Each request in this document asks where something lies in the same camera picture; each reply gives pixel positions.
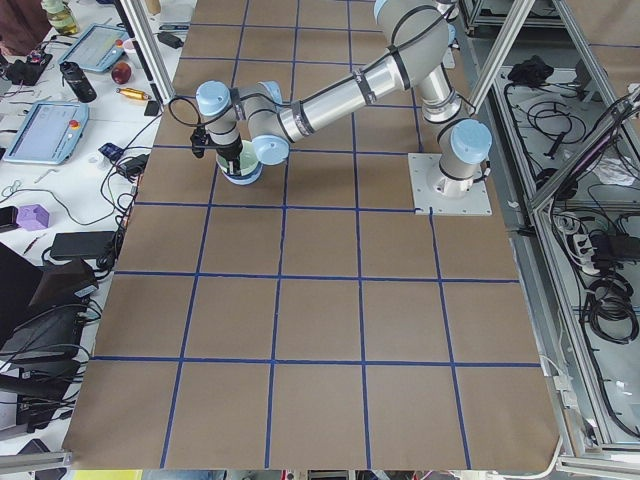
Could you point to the brown grid paper mat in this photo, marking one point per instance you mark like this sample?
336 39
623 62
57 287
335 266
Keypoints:
310 320

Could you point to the aluminium frame post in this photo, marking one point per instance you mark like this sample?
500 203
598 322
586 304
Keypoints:
133 15

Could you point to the black power adapter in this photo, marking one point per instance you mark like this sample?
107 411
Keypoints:
83 245

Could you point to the pink white cup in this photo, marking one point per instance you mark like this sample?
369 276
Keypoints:
129 48

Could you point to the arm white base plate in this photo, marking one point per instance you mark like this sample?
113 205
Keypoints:
435 193
448 58

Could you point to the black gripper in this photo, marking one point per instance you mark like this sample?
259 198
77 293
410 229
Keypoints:
228 151

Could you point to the blue teach pendant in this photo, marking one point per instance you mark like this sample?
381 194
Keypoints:
49 133
97 49

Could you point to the purple plastic block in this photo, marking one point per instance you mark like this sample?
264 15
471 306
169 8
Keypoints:
33 217

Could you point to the blue ceramic bowl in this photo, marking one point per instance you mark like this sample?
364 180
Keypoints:
243 180

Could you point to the black smartphone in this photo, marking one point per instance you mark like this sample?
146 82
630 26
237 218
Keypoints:
152 108

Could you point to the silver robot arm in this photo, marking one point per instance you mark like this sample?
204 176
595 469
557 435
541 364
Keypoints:
252 127

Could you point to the yellow cylindrical tool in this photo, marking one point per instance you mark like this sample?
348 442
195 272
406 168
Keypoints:
133 94

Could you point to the near blue teach pendant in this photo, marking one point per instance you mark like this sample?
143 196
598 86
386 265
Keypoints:
49 133

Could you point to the red apple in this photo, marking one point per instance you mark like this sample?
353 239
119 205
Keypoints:
121 73

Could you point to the green ceramic bowl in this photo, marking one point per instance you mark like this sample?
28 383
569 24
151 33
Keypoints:
247 157

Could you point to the far blue teach pendant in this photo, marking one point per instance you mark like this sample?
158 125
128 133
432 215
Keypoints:
97 49

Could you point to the black water bottle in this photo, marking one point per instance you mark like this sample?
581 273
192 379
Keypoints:
76 79

